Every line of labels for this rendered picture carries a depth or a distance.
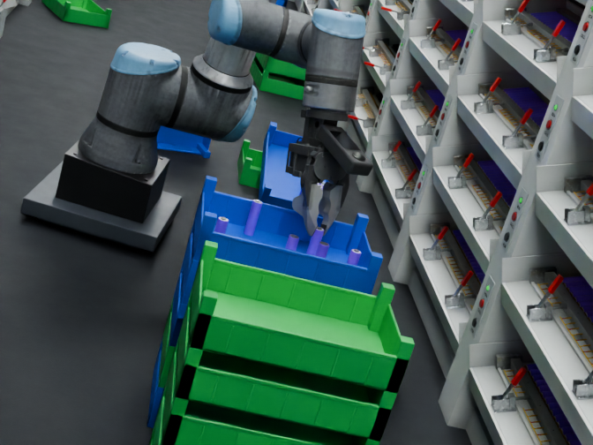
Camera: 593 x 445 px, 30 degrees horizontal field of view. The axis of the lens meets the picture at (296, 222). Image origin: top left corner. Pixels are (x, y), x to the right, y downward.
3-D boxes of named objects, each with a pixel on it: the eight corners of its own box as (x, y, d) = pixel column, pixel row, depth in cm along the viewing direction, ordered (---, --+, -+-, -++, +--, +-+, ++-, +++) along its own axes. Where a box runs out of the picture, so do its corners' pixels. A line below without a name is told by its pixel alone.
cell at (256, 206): (243, 234, 193) (252, 200, 191) (243, 230, 195) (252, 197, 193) (253, 237, 194) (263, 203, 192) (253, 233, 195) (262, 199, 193)
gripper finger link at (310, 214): (295, 230, 192) (305, 178, 191) (316, 237, 187) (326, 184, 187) (281, 229, 190) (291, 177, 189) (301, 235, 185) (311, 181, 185)
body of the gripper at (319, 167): (318, 177, 195) (326, 109, 193) (348, 185, 188) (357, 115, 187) (283, 176, 190) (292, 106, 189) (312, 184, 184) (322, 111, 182)
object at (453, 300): (459, 364, 225) (459, 303, 220) (409, 250, 282) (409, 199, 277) (557, 356, 226) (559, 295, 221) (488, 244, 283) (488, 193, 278)
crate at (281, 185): (326, 224, 311) (334, 204, 306) (257, 207, 307) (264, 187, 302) (327, 157, 333) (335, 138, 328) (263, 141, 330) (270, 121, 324)
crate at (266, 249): (192, 260, 178) (205, 214, 175) (195, 215, 196) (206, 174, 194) (369, 301, 182) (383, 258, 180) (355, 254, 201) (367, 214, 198)
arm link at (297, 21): (277, 7, 200) (296, 5, 188) (334, 25, 204) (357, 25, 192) (263, 57, 201) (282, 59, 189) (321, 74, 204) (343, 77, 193)
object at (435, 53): (449, 103, 278) (448, 49, 273) (409, 51, 335) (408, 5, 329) (529, 97, 279) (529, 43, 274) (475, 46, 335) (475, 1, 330)
